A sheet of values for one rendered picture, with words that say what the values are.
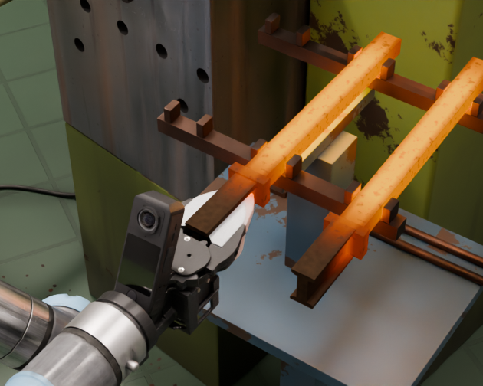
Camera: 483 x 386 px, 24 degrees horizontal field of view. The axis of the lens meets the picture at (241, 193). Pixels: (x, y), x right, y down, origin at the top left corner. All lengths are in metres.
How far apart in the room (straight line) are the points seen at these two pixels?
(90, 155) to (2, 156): 0.70
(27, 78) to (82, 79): 1.02
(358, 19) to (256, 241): 0.37
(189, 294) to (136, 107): 0.74
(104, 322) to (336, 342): 0.42
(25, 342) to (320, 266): 0.30
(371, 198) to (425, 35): 0.45
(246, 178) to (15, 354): 0.30
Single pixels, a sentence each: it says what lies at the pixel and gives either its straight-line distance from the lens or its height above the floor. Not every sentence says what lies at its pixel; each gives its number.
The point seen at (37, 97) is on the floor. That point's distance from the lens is 2.84.
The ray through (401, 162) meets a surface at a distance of 1.22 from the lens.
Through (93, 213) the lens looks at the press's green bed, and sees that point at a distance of 2.12.
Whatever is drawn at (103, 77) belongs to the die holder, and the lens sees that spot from 1.83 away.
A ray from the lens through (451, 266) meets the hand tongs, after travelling 1.48.
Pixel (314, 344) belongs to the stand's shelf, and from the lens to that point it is 1.39.
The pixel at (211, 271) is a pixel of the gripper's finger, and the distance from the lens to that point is 1.10.
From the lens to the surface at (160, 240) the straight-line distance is 1.05.
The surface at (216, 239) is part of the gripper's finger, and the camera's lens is 1.13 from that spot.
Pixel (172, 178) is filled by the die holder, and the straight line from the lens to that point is 1.83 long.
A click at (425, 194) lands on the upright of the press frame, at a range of 1.74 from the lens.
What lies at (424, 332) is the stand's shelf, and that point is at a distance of 1.41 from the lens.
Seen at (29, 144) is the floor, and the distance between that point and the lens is 2.70.
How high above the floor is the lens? 1.76
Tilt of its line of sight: 44 degrees down
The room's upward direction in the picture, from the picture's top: straight up
